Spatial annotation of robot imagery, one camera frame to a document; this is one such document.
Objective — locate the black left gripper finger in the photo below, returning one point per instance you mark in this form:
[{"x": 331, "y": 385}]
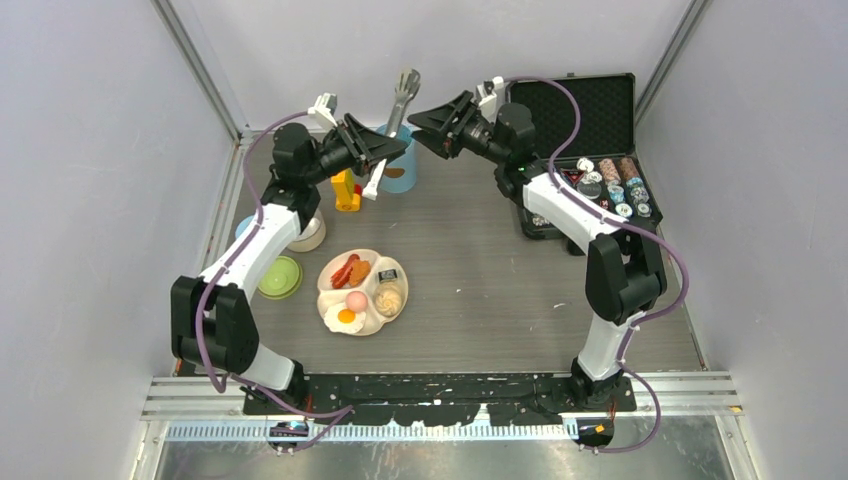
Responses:
[
  {"x": 366, "y": 144},
  {"x": 365, "y": 167}
]

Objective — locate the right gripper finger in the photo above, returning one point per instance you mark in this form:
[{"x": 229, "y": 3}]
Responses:
[
  {"x": 445, "y": 118},
  {"x": 445, "y": 145}
]

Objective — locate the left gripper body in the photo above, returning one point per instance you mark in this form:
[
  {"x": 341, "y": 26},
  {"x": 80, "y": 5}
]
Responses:
[{"x": 333, "y": 157}]

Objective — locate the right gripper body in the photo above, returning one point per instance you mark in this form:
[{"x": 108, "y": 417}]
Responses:
[{"x": 479, "y": 136}]

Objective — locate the steel tongs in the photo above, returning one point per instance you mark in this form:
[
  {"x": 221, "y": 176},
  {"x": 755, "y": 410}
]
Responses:
[{"x": 406, "y": 89}]

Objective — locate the sushi roll toy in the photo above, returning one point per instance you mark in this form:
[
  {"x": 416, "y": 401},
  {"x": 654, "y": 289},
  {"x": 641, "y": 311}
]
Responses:
[{"x": 388, "y": 276}]

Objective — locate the white dumpling bun toy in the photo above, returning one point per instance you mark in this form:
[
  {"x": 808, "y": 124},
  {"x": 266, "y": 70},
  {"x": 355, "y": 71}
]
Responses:
[{"x": 388, "y": 300}]

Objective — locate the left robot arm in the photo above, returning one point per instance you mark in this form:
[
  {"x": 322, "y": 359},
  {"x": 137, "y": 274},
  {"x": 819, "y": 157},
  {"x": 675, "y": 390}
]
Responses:
[{"x": 211, "y": 321}]

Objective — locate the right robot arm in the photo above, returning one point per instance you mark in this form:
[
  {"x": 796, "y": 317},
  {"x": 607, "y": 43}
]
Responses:
[{"x": 624, "y": 271}]

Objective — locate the steel lunch box bowl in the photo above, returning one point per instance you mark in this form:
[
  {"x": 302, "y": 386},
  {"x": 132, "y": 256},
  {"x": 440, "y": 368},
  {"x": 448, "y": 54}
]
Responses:
[{"x": 312, "y": 236}]

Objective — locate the yellow red toy block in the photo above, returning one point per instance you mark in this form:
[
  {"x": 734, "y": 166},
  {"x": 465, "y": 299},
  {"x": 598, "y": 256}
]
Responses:
[{"x": 347, "y": 197}]

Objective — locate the light blue cylindrical canister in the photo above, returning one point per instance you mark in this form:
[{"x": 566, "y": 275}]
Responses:
[{"x": 400, "y": 175}]

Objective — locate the orange fried chicken piece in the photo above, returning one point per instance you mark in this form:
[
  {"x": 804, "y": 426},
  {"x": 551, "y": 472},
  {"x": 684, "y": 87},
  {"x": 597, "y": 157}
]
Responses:
[{"x": 359, "y": 272}]

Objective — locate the cream divided plate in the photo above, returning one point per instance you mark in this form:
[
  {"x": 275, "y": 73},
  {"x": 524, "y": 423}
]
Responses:
[{"x": 332, "y": 285}]

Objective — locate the red toy sausage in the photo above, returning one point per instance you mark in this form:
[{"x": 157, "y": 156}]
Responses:
[{"x": 346, "y": 275}]

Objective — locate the black poker chip case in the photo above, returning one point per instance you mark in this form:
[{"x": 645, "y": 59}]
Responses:
[{"x": 595, "y": 115}]

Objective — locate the pink egg toy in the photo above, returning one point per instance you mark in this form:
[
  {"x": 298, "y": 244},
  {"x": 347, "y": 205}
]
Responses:
[{"x": 357, "y": 301}]

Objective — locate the green round lid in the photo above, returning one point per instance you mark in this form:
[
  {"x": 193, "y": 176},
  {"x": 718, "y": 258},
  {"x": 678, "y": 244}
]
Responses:
[{"x": 282, "y": 279}]

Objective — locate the fried egg toy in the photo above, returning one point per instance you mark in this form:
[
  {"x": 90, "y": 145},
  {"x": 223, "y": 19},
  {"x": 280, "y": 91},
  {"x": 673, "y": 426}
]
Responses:
[{"x": 340, "y": 319}]

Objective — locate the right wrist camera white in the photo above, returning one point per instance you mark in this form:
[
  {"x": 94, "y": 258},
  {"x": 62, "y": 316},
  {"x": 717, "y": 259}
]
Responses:
[{"x": 489, "y": 96}]

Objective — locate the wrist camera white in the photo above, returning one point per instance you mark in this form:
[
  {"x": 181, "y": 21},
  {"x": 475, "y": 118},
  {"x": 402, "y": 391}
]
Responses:
[
  {"x": 489, "y": 96},
  {"x": 322, "y": 112}
]

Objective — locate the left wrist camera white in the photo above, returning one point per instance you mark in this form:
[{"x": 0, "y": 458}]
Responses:
[{"x": 322, "y": 112}]

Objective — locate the light blue lid with strap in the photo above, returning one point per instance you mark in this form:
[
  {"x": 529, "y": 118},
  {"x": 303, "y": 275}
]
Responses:
[{"x": 242, "y": 226}]

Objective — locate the aluminium front rail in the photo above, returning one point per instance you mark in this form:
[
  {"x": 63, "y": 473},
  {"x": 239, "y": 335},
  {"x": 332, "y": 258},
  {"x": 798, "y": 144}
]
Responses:
[{"x": 193, "y": 411}]

